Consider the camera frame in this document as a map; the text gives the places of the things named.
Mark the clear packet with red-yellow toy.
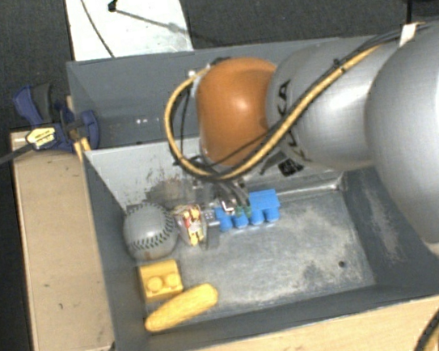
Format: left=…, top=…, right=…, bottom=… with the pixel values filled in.
left=171, top=202, right=209, bottom=251

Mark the yellow corn cob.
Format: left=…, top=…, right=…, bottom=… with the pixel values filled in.
left=139, top=281, right=223, bottom=334

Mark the black cylinder on white bracket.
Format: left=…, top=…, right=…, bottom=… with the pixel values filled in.
left=276, top=156, right=306, bottom=180

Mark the grey baseball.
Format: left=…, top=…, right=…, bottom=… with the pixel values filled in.
left=119, top=199, right=184, bottom=264

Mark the pale wood board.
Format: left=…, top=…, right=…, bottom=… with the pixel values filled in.
left=0, top=121, right=118, bottom=351

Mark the yellow toy brick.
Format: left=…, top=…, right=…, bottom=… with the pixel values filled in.
left=136, top=257, right=187, bottom=305

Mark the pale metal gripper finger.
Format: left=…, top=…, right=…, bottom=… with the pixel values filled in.
left=201, top=209, right=224, bottom=251
left=220, top=195, right=239, bottom=222

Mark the grey metal bin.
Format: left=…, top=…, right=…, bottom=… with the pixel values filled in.
left=65, top=10, right=439, bottom=351

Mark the blue toy brick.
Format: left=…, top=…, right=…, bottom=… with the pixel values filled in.
left=211, top=187, right=285, bottom=235

